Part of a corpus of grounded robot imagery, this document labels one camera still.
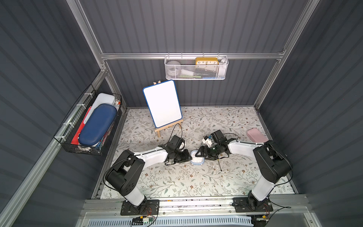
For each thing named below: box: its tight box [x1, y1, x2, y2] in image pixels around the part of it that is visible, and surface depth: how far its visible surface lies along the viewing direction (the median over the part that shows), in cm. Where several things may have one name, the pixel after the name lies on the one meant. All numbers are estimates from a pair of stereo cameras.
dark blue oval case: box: [78, 103, 118, 147], surface depth 69 cm
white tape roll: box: [165, 60, 182, 77], surface depth 88 cm
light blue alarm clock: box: [190, 149, 206, 166], surface depth 88 cm
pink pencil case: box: [246, 127, 269, 143], surface depth 104 cm
